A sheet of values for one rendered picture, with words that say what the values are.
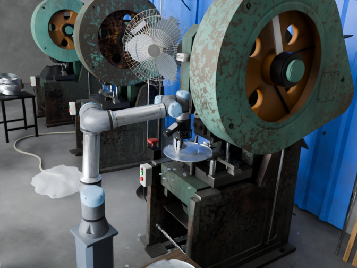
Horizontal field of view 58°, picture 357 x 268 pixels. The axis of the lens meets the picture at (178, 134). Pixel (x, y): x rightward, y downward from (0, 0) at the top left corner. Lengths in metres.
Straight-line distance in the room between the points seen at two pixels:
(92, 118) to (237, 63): 0.70
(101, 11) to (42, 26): 1.73
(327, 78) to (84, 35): 1.92
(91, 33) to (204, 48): 1.70
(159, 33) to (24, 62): 5.92
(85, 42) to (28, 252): 1.65
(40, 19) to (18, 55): 3.66
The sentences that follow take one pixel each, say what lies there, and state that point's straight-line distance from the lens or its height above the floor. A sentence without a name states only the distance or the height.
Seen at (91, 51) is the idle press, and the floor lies 1.23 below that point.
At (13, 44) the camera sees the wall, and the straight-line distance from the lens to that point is 8.13.
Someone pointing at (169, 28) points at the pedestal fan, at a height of 1.45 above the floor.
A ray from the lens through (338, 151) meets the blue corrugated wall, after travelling 2.77.
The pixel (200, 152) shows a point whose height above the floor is 0.79.
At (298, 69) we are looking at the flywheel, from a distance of 1.54.
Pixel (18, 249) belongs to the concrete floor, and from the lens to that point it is 2.57.
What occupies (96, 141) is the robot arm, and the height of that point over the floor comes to 0.90.
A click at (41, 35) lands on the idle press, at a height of 1.25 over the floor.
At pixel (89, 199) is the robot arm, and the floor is 0.66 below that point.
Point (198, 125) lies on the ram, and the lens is 1.91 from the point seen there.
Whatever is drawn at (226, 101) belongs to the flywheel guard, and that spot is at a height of 1.21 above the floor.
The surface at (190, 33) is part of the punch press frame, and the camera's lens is 1.94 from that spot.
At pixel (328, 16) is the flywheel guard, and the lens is 1.76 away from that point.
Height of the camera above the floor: 1.51
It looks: 19 degrees down
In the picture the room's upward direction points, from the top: 3 degrees clockwise
